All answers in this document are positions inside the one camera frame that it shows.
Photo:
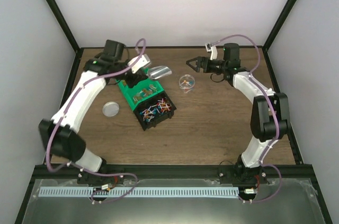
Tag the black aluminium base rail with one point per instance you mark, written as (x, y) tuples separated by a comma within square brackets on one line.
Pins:
[(225, 174)]

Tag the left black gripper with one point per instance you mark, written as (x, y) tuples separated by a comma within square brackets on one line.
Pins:
[(137, 78)]

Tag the clear round plastic cup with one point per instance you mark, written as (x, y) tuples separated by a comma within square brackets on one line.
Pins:
[(186, 83)]

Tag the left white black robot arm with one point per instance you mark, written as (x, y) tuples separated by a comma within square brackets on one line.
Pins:
[(59, 134)]

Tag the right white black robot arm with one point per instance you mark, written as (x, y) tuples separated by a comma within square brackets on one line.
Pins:
[(270, 118)]

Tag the clear round cup lid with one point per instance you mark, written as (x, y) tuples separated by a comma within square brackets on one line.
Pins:
[(110, 109)]

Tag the light blue slotted cable duct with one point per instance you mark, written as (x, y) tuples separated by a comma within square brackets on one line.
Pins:
[(141, 192)]

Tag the silver metal scoop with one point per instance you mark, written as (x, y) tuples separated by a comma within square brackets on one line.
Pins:
[(158, 72)]

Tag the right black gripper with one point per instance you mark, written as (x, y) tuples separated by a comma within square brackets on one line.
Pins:
[(205, 60)]

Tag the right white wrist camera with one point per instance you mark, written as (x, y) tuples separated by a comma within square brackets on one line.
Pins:
[(212, 50)]

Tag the black lollipop bin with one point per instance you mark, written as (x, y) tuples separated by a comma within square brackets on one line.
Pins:
[(154, 110)]

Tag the green two-compartment candy bin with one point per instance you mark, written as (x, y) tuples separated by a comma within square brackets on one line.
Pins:
[(142, 91)]

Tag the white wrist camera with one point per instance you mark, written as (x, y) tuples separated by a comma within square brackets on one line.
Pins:
[(212, 50), (143, 62)]

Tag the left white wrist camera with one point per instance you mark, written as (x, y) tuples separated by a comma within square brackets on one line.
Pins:
[(143, 62)]

